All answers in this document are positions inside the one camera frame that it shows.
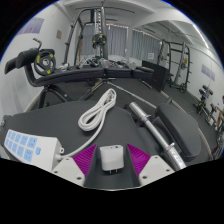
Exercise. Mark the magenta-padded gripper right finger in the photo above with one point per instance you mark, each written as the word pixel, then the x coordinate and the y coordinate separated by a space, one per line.
pixel 155 170

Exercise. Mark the black roller-pad workout bench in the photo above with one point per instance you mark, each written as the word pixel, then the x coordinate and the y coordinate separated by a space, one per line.
pixel 83 75

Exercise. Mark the grey smith machine frame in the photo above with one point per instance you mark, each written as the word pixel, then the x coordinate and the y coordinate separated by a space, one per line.
pixel 103 23

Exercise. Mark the black flat padded bench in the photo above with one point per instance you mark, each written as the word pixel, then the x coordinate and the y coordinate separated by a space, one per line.
pixel 66 113

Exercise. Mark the black weight plate on machine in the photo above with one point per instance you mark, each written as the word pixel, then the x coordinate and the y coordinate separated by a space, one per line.
pixel 99 40

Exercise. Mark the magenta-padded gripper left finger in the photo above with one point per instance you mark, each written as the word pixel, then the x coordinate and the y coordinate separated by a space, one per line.
pixel 68 170

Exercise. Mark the black padded seat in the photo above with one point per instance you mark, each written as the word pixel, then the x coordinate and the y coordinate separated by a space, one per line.
pixel 178 128

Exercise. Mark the black box platform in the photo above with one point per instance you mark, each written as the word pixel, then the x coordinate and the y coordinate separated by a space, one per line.
pixel 156 78

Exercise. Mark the person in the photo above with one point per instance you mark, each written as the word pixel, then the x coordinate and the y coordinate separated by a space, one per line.
pixel 220 115

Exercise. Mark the long ceiling light strip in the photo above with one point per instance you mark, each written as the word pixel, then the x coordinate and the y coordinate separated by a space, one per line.
pixel 200 35

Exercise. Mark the black power rack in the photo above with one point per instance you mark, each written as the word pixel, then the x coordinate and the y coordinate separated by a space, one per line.
pixel 182 63

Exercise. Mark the white paper sign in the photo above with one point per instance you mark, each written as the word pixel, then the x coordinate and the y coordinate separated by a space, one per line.
pixel 150 56

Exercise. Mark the white charger block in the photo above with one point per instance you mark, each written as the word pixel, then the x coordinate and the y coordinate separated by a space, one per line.
pixel 111 158

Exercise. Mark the white power strip blue sockets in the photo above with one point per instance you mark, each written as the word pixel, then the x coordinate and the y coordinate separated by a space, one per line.
pixel 46 150

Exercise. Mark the black yellow weight plate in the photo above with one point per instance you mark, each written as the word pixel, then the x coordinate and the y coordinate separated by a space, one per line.
pixel 45 63

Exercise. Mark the small purple wall poster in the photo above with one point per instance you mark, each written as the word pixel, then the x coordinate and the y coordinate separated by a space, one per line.
pixel 207 71

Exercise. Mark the large purple wall poster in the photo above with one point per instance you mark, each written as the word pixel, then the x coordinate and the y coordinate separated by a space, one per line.
pixel 33 25

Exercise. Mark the small brown wall plaque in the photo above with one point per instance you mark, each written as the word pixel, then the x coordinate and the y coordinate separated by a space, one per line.
pixel 59 34

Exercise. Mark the dumbbell rack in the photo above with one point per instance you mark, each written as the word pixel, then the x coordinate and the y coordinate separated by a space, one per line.
pixel 203 100

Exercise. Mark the grey window curtains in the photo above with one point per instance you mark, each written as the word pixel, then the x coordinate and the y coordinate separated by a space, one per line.
pixel 116 40

